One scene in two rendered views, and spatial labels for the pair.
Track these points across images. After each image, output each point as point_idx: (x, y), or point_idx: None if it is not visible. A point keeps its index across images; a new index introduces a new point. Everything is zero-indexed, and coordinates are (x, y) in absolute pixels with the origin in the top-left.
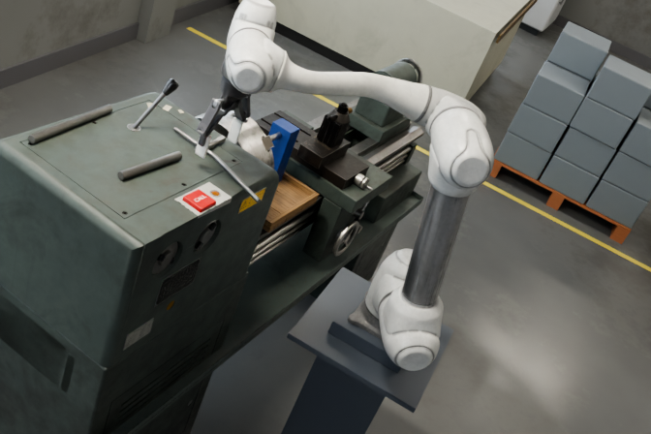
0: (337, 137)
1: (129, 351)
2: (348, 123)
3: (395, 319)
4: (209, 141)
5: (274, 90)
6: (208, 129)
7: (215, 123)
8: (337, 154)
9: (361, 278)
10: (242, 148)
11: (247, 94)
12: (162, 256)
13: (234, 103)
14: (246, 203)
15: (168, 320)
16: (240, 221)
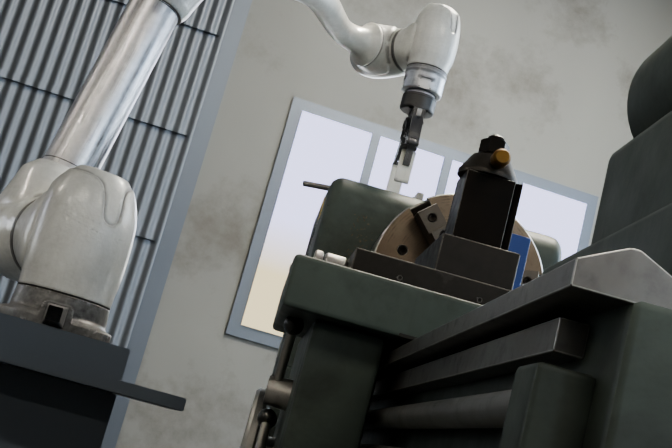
0: (449, 216)
1: (273, 370)
2: (464, 177)
3: None
4: (390, 172)
5: (352, 57)
6: (395, 156)
7: (398, 149)
8: (426, 262)
9: (133, 384)
10: (399, 195)
11: (401, 103)
12: (308, 247)
13: (404, 120)
14: (320, 211)
15: (278, 357)
16: (313, 239)
